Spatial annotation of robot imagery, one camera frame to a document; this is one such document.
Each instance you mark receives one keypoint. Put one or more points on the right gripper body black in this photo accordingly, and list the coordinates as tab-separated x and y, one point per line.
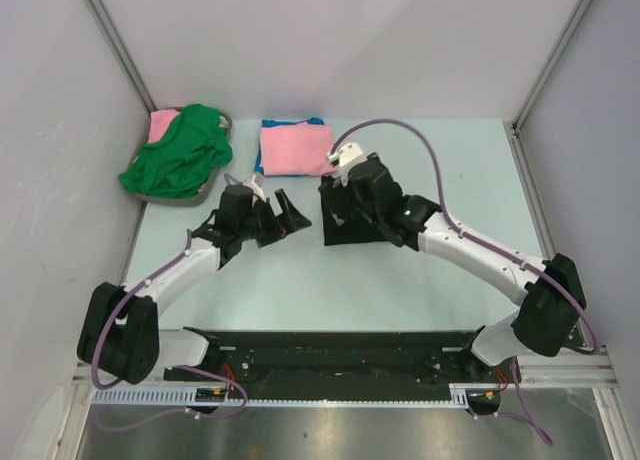
367	208

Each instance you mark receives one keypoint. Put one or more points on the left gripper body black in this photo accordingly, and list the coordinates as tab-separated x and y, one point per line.
261	224

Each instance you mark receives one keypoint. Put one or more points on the black polo shirt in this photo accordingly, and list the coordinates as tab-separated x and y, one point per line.
337	232

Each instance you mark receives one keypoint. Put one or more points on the grey laundry tray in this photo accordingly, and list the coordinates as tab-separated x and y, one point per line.
200	197

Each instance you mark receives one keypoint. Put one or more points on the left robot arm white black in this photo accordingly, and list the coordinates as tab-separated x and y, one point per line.
121	339

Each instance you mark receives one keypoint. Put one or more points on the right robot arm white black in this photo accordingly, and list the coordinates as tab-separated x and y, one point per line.
547	293

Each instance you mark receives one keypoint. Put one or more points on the folded blue t shirt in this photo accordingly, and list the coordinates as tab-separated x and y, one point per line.
258	162

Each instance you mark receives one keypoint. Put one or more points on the folded pink t shirt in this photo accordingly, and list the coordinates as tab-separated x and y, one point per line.
300	150

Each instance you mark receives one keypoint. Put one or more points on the green t shirt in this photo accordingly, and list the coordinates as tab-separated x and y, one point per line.
180	155

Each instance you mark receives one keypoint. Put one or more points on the pink t shirt in tray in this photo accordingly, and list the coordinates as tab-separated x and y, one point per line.
160	121

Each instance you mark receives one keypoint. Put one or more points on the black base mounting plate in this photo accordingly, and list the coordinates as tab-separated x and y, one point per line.
346	366

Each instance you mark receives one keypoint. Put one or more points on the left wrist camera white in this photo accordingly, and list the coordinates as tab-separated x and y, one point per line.
254	182

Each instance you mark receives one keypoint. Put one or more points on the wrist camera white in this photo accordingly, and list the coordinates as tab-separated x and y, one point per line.
344	158
254	182

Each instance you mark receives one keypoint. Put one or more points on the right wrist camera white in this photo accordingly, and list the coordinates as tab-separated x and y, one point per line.
344	158

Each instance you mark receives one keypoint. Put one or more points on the grey slotted cable duct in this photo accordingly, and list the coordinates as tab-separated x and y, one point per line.
450	397

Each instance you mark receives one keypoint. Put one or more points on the left aluminium frame post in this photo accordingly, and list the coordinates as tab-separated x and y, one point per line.
115	41

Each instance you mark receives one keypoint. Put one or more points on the aluminium frame post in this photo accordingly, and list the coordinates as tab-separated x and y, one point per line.
115	41
559	50

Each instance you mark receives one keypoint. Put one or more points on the right aluminium frame post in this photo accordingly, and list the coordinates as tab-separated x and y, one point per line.
559	50

